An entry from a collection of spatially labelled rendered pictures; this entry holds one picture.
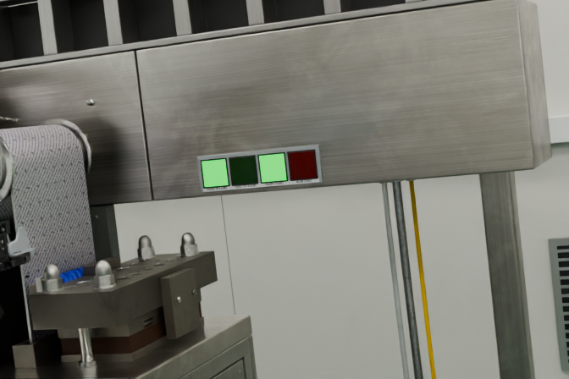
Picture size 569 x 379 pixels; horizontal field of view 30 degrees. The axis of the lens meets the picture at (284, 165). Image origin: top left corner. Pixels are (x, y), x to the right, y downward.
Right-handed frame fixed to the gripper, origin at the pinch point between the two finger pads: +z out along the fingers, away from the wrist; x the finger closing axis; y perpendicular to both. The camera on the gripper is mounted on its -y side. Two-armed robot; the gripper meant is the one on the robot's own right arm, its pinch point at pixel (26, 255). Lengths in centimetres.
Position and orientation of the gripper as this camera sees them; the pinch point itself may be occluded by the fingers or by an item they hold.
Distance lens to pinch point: 191.3
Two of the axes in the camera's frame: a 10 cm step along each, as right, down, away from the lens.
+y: -1.1, -9.9, -0.5
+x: -9.3, 0.9, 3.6
